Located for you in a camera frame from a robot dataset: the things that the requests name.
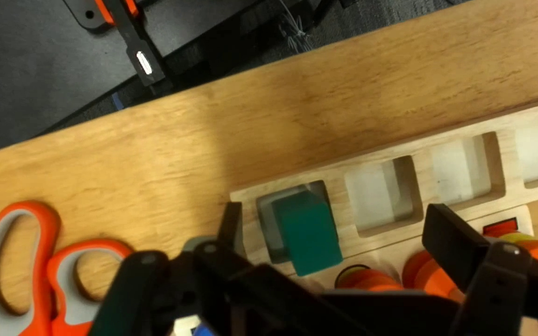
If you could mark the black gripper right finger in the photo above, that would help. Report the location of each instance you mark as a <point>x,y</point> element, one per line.
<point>456,238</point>

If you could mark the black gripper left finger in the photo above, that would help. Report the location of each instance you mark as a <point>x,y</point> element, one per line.
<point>228,224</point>

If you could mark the small green wooden block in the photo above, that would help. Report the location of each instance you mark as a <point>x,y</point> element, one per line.
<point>308,231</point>

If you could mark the wooden pallet with slots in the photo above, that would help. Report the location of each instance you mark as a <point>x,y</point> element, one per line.
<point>426,186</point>

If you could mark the small red square piece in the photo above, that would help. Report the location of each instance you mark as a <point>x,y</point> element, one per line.
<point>501,225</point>

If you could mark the blue round disc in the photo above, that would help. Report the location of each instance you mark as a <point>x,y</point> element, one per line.
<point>204,328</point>

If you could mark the orange and black clamp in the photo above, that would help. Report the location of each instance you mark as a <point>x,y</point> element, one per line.
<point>135,42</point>

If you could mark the black mounting plate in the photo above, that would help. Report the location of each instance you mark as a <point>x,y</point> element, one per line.
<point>32,74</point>

